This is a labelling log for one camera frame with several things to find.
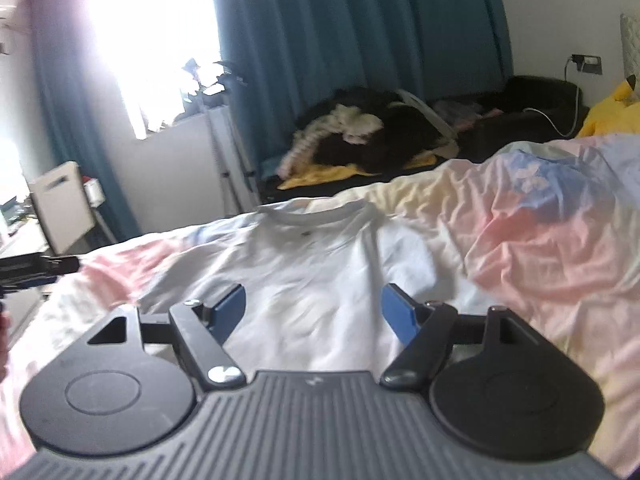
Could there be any pastel patterned bedsheet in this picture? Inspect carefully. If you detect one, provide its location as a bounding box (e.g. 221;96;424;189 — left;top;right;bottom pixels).
0;132;640;477

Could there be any yellow plush toy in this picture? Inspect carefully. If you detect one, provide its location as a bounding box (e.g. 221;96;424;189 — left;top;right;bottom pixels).
575;74;640;139

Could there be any black sofa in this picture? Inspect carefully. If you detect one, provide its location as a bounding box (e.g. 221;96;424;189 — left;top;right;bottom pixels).
260;75;590;206

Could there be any narrow teal curtain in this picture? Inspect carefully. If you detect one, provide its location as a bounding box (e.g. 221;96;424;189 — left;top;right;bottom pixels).
29;0;142;242

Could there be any white t-shirt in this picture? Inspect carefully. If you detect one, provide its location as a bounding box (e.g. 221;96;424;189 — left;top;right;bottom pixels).
134;197;481;376

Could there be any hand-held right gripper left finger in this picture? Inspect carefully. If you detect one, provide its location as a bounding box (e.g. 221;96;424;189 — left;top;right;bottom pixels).
87;282;247;390

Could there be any black wall plug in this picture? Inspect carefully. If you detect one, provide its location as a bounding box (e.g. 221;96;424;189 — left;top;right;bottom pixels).
570;52;604;74

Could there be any padded headboard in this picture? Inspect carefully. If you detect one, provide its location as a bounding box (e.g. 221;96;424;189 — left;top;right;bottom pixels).
619;12;640;84

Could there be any wide teal curtain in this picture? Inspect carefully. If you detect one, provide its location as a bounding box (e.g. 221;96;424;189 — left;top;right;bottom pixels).
207;0;516;183

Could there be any white charging cable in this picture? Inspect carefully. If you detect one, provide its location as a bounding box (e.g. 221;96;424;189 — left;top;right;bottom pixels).
522;57;586;139

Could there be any pile of dark clothes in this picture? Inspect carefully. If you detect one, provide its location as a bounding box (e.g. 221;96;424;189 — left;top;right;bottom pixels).
277;87;461;177

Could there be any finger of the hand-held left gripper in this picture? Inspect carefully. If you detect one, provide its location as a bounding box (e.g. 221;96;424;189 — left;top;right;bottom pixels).
0;254;82;291

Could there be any yellow cloth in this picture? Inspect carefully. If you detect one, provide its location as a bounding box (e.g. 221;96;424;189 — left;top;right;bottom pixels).
277;152;438;191

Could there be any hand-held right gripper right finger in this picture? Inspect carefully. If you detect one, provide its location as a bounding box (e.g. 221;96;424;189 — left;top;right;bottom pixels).
380;282;543;390

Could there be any white storage box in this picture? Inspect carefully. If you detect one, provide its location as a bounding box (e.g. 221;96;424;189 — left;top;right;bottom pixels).
27;160;99;256

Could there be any white air conditioner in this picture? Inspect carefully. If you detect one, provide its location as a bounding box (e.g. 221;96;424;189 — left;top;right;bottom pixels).
0;0;22;56

